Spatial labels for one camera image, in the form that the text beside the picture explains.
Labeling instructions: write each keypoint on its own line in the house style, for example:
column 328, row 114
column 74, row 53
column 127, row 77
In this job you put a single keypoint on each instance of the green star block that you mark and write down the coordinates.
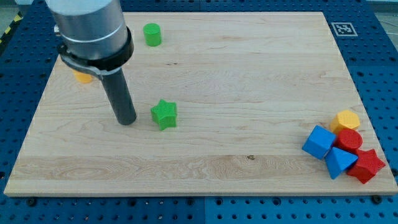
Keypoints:
column 164, row 114

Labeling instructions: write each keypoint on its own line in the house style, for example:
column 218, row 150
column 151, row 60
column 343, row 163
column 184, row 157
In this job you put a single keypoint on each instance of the yellow block behind arm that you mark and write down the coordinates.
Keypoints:
column 82, row 77

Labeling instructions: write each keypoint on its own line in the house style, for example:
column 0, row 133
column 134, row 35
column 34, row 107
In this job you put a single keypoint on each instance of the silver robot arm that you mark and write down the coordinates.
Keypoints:
column 95, row 38

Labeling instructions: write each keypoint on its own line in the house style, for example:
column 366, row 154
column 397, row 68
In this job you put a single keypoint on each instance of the blue cube block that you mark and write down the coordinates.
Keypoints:
column 319, row 142

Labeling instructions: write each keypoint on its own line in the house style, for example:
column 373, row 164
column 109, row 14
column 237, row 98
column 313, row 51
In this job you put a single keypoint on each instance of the red star block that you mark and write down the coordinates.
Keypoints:
column 367, row 165

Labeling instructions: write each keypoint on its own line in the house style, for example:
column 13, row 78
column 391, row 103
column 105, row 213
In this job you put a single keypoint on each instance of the wooden board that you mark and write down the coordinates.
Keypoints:
column 249, row 89

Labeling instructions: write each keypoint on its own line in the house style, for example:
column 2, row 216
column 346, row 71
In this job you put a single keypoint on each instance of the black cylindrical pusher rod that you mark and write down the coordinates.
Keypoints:
column 118, row 94

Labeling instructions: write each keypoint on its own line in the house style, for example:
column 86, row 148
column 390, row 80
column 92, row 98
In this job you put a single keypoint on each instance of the green cylinder block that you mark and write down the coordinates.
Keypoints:
column 152, row 34

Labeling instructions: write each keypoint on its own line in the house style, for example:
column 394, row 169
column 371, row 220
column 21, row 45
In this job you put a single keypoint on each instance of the yellow hexagon block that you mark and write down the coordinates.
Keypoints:
column 344, row 120

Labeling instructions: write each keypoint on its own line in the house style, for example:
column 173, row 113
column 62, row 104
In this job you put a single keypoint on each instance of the blue triangle block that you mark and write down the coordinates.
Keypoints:
column 338, row 160

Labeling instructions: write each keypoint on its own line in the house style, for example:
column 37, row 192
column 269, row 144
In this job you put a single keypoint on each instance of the red cylinder block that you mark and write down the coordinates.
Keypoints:
column 349, row 140

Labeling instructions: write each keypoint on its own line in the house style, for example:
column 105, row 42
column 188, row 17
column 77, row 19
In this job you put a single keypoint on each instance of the white fiducial marker tag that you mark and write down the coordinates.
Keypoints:
column 344, row 29

